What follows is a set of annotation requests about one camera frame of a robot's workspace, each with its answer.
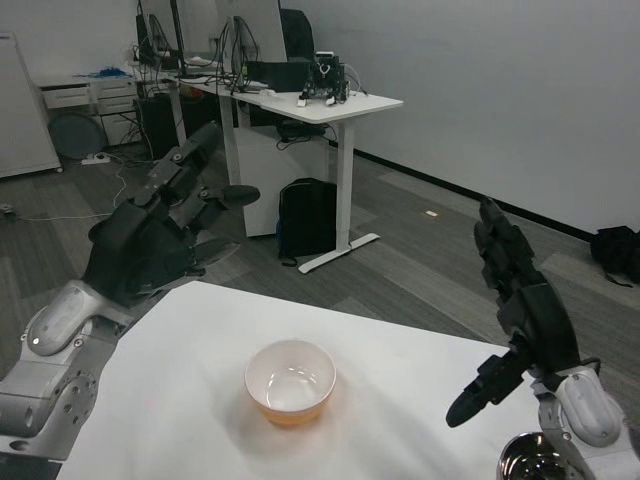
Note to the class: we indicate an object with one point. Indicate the grey round disc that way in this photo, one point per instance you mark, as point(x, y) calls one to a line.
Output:
point(75, 135)

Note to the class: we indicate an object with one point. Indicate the black power adapter under desk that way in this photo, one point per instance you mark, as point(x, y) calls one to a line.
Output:
point(300, 131)

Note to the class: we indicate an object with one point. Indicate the black upright pole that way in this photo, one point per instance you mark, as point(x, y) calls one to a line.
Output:
point(176, 30)

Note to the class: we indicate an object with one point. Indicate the black bag by wall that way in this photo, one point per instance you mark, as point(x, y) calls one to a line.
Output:
point(617, 252)

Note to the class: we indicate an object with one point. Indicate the white cabinet on wheels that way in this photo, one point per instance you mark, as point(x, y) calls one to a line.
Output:
point(25, 110)

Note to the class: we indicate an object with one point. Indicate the orange and white plastic bowl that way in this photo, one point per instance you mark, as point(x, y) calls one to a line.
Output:
point(290, 370)

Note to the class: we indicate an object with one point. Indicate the black backpack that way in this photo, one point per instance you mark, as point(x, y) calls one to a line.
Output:
point(307, 220)

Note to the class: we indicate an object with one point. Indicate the white panel under desk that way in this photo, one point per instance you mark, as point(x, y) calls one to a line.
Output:
point(260, 190)

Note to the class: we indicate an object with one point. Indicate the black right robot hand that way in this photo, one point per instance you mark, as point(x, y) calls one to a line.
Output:
point(542, 330)

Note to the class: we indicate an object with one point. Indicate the black box on desk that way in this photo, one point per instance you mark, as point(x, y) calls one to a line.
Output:
point(280, 75)

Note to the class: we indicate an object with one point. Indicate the white standing desk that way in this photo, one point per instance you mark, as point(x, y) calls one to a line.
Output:
point(350, 105)

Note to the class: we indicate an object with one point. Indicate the shiny steel bowl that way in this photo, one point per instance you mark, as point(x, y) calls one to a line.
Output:
point(525, 460)

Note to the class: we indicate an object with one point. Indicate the white power strip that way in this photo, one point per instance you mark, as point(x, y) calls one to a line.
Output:
point(95, 159)

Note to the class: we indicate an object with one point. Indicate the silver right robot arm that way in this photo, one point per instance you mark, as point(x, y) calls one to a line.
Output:
point(585, 410)

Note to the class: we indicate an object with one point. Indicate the small black legged robot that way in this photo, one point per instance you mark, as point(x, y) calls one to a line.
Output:
point(327, 80)

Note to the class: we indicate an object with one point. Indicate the white drawer cabinet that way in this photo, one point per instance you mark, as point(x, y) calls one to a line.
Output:
point(112, 97)

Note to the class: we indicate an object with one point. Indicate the black computer tower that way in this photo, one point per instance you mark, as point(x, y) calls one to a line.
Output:
point(160, 127)

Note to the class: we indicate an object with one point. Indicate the black office chair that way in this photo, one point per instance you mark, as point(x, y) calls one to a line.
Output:
point(297, 35)

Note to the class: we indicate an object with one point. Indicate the white partition panel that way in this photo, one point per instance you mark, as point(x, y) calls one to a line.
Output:
point(260, 20)

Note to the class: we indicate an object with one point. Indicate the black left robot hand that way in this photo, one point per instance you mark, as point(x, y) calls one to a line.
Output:
point(135, 245)

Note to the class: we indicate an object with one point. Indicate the computer monitor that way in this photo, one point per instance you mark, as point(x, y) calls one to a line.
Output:
point(142, 30)

